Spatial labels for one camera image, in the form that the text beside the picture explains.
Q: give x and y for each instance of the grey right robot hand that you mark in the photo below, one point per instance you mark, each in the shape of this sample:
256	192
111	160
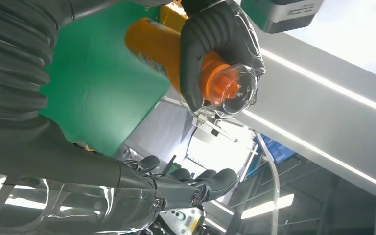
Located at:
61	168

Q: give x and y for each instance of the green table mat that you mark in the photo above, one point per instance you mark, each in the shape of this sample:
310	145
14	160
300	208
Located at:
103	90

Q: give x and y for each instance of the white device with yellow label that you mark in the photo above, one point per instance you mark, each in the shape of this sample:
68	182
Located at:
183	222

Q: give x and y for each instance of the yellow plastic wrapped box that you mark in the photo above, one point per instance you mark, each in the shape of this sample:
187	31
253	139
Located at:
170	18

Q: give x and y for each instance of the blue sheet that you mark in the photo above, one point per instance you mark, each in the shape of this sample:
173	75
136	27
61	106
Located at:
277	150

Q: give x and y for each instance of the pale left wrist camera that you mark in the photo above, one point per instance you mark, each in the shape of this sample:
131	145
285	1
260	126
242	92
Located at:
288	16

